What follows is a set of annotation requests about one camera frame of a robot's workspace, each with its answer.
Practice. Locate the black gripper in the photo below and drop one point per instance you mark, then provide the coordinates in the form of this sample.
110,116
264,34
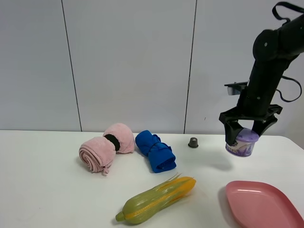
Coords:
248,108

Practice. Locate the purple lidded round container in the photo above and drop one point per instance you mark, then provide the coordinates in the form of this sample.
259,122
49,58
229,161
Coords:
243,144

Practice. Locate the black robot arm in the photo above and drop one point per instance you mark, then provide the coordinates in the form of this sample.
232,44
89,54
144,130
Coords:
273,51

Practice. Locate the dark coffee capsule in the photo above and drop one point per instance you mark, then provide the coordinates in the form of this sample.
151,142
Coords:
193,143

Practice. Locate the pink square plate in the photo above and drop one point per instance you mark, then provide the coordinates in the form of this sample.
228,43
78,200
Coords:
261,205

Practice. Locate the rolled blue towel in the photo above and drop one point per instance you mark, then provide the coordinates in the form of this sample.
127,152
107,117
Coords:
159,154

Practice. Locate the toy corn cob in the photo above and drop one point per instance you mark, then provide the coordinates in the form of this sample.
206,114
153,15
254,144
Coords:
145,205

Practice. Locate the rolled pink towel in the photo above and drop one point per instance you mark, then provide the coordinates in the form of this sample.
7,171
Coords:
99,152

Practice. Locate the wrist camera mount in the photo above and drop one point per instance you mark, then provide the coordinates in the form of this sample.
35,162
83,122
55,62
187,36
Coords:
235,88

